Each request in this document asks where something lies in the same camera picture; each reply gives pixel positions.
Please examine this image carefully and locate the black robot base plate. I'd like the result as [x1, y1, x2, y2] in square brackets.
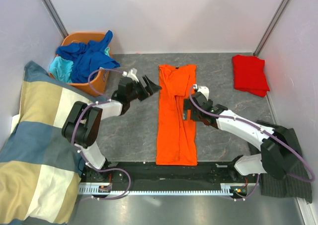
[80, 161, 256, 190]

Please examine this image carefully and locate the left aluminium frame post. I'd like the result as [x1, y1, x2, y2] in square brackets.
[41, 0, 69, 38]

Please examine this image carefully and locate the purple cable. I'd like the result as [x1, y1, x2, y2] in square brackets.
[71, 69, 132, 201]
[188, 85, 316, 202]

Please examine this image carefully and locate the blue t shirt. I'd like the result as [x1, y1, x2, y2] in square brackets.
[56, 30, 120, 83]

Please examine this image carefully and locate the teal t shirt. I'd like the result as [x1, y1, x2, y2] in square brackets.
[48, 46, 111, 83]

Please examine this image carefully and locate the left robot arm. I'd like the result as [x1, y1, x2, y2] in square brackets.
[62, 76, 162, 182]

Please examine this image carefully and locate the folded red t shirt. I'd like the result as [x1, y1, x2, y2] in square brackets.
[232, 55, 270, 97]

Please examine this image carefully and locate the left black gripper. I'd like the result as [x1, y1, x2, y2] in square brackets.
[128, 75, 162, 102]

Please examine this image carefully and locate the aluminium frame post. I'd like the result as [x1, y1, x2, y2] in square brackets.
[252, 0, 291, 57]
[41, 0, 69, 38]

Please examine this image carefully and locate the orange t shirt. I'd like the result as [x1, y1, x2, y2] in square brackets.
[156, 65, 197, 166]

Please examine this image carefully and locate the right aluminium frame post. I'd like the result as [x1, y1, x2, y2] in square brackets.
[252, 0, 291, 57]

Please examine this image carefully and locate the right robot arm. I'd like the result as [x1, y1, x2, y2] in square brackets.
[183, 91, 300, 182]

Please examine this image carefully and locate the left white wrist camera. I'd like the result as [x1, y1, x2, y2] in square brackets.
[122, 68, 139, 82]

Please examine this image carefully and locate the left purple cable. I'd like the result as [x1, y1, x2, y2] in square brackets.
[71, 69, 132, 201]

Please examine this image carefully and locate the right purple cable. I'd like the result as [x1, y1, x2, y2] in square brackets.
[188, 85, 316, 202]

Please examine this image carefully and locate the white slotted cable duct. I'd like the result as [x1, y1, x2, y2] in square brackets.
[78, 183, 248, 196]

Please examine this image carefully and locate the dark striped cloth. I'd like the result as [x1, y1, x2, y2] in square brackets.
[248, 138, 313, 204]

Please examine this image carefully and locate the blue beige checked pillow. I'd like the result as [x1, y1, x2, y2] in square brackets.
[0, 61, 95, 225]

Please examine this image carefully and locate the orange plastic basket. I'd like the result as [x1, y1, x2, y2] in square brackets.
[49, 32, 112, 96]

